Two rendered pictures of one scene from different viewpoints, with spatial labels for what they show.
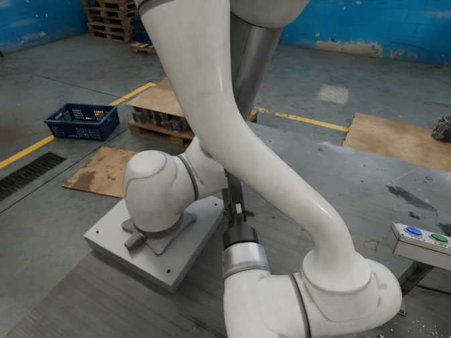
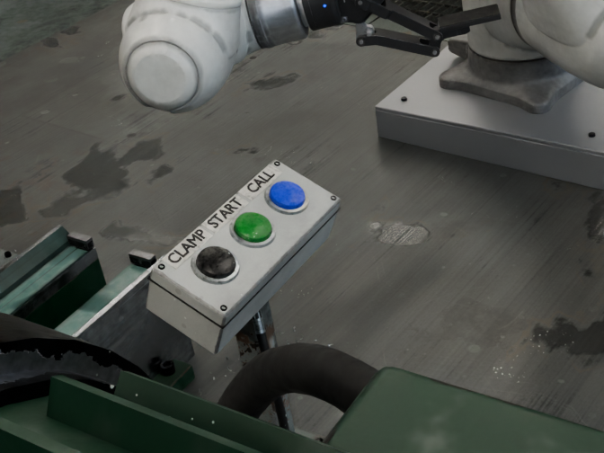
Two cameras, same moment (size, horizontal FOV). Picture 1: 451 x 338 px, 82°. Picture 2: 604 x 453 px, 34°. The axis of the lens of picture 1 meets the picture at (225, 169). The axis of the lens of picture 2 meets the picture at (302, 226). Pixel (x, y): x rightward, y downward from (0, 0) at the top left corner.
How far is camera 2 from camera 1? 1.23 m
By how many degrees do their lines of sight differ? 80
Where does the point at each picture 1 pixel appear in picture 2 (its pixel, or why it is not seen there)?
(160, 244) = (457, 71)
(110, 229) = not seen: hidden behind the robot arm
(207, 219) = (537, 128)
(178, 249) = (452, 102)
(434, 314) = not seen: outside the picture
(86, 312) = (365, 68)
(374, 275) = (161, 13)
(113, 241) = not seen: hidden behind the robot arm
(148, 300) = (372, 114)
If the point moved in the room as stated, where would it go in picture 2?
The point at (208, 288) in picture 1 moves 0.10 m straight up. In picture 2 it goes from (379, 172) to (372, 106)
